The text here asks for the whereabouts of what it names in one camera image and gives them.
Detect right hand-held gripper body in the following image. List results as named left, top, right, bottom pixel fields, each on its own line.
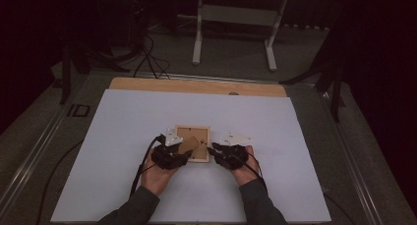
left=214, top=131, right=254, bottom=171

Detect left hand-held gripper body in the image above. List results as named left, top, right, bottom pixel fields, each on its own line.
left=150, top=128, right=185, bottom=170

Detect wooden photo frame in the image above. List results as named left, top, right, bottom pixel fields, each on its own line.
left=175, top=125, right=211, bottom=163

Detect person's right hand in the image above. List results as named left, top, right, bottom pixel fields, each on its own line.
left=230, top=145, right=260, bottom=187

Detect person's left hand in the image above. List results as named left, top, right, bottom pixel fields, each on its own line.
left=141, top=149, right=180, bottom=197

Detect white board sheet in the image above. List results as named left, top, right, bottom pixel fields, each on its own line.
left=50, top=88, right=332, bottom=223

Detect black tripod stand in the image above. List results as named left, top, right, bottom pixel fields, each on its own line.
left=279, top=31, right=347, bottom=123

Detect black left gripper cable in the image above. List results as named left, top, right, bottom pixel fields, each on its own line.
left=130, top=136, right=165, bottom=197

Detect metal floor rail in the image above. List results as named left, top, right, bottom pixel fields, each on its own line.
left=317, top=90, right=387, bottom=225
left=144, top=71, right=281, bottom=85
left=0, top=86, right=78, bottom=219

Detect black floor cables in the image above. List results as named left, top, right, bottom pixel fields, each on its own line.
left=132, top=32, right=171, bottom=81

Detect black floor cable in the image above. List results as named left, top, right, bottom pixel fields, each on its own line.
left=323, top=192, right=356, bottom=225
left=34, top=139, right=86, bottom=225

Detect white metal desk frame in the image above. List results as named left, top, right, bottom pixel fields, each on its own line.
left=192, top=0, right=289, bottom=72

